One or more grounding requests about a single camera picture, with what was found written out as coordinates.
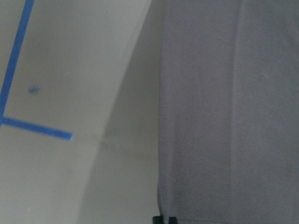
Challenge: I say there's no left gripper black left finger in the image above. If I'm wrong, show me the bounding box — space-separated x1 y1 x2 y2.
152 216 162 224

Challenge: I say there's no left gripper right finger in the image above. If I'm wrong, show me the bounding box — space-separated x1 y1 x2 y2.
168 217 177 224

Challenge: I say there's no brown t-shirt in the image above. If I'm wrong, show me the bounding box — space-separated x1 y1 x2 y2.
157 0 299 224

